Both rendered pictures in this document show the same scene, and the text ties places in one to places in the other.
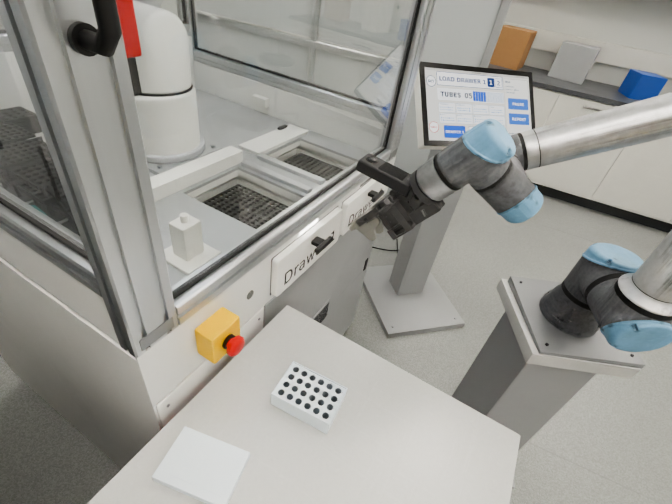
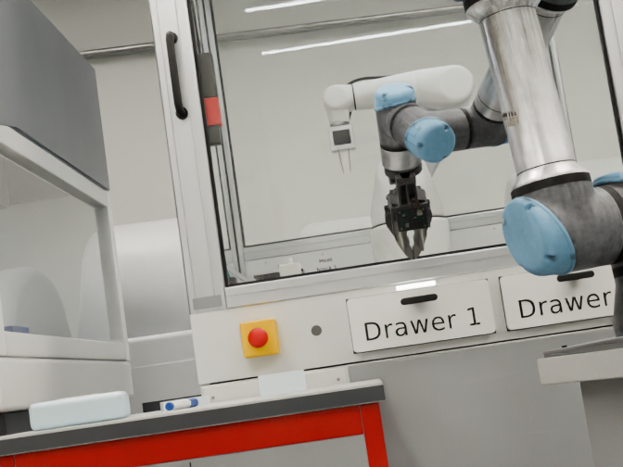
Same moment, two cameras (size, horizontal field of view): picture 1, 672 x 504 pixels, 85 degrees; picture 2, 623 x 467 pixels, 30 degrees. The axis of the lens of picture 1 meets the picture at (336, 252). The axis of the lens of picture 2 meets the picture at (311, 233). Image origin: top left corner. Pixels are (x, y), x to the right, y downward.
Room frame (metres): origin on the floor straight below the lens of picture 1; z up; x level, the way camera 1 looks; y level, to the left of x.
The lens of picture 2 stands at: (-0.33, -2.06, 0.78)
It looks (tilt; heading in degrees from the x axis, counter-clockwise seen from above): 7 degrees up; 68
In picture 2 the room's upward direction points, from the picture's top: 8 degrees counter-clockwise
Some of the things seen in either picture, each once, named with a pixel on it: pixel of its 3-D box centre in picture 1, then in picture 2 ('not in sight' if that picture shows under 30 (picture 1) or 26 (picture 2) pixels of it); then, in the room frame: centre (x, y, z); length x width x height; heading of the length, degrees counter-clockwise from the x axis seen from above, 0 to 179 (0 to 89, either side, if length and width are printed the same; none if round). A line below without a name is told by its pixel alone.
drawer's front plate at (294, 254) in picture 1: (309, 248); (420, 316); (0.73, 0.07, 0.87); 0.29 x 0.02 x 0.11; 156
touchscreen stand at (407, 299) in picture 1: (434, 224); not in sight; (1.54, -0.45, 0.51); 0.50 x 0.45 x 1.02; 22
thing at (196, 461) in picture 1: (203, 466); (184, 403); (0.24, 0.15, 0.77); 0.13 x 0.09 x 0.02; 79
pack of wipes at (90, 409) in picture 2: not in sight; (81, 410); (-0.01, -0.16, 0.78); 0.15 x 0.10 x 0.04; 163
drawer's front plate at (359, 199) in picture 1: (364, 200); (575, 293); (1.02, -0.06, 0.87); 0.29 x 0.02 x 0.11; 156
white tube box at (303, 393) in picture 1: (309, 395); (282, 383); (0.39, 0.00, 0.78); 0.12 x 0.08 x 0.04; 71
